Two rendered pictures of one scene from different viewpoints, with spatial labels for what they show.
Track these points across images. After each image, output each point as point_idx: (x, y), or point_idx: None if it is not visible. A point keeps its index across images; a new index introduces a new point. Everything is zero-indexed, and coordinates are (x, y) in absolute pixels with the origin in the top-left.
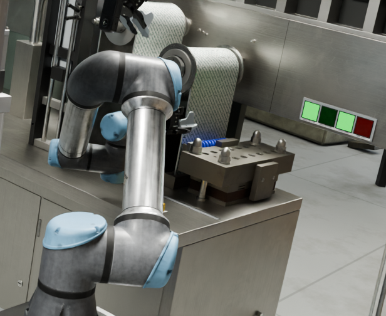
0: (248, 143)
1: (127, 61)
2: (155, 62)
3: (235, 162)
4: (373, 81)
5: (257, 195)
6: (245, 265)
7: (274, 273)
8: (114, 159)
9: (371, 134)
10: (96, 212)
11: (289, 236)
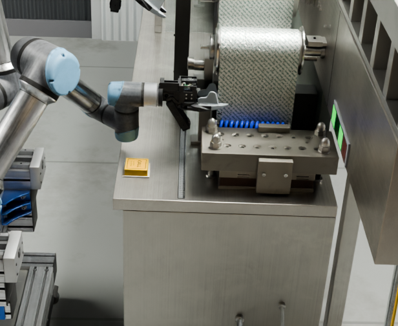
0: (308, 134)
1: (26, 48)
2: (43, 52)
3: (230, 149)
4: (353, 99)
5: (260, 187)
6: (239, 250)
7: (302, 271)
8: (115, 121)
9: (345, 159)
10: None
11: (320, 240)
